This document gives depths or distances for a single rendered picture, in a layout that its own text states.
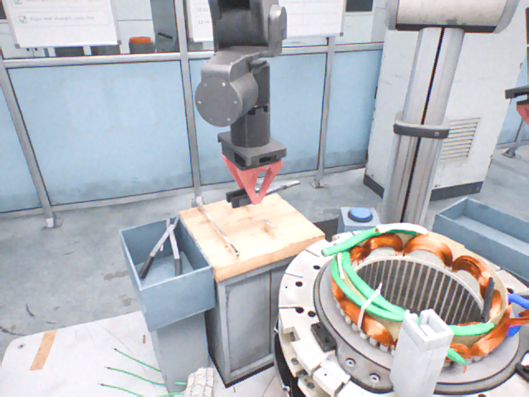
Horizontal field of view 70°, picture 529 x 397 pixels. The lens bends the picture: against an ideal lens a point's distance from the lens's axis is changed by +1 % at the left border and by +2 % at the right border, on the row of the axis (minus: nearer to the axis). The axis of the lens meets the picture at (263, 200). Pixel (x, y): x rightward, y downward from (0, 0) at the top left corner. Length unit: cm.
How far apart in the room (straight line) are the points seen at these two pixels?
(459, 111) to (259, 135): 246
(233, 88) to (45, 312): 196
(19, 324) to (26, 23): 154
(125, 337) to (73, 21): 193
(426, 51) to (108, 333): 87
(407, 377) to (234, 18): 42
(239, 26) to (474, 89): 254
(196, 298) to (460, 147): 262
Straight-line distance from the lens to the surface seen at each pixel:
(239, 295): 64
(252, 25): 48
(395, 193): 93
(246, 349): 75
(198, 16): 251
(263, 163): 53
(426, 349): 36
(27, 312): 232
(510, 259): 74
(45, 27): 252
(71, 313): 220
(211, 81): 44
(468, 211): 86
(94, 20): 249
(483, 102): 303
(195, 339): 71
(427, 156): 89
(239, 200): 57
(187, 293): 60
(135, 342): 89
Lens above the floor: 143
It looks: 30 degrees down
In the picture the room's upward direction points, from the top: straight up
